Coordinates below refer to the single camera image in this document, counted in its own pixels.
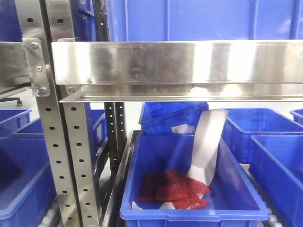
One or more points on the perforated steel shelf upright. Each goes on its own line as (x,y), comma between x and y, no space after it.
(66,126)

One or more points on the tilted blue bin rear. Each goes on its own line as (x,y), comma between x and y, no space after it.
(171,117)

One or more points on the white paper strip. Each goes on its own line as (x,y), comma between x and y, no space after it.
(205,145)

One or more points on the red plastic bags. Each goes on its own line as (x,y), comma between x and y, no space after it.
(174,187)

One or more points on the blue bin rear right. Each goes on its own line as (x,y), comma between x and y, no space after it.
(242,123)

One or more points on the large blue upper bin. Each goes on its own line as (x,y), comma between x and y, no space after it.
(187,20)

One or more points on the blue bin lower right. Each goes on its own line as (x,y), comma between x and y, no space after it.
(277,166)

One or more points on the blue bin rear left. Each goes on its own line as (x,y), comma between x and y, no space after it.
(13,119)

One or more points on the blue bin lower left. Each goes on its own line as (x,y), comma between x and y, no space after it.
(27,189)

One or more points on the steel shelf front rail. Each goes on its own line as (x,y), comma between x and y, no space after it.
(231,70)

